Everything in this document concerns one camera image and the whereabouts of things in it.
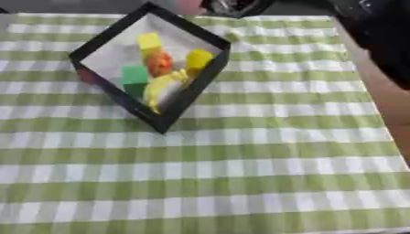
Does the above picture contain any black box with white inside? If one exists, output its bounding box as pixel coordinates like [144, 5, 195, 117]
[67, 1, 234, 135]

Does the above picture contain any yellow toy banana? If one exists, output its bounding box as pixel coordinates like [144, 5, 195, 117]
[141, 69, 191, 115]

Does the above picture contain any yellow cylinder block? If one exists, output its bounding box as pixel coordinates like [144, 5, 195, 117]
[184, 48, 217, 77]

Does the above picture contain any orange toy fruit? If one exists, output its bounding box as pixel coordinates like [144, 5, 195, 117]
[146, 50, 175, 78]

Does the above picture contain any green cube block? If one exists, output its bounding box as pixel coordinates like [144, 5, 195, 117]
[120, 65, 151, 99]

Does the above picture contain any yellow cube block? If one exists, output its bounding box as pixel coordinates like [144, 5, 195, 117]
[135, 32, 166, 58]

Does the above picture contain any black round object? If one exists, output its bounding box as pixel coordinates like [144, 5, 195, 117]
[199, 0, 279, 18]

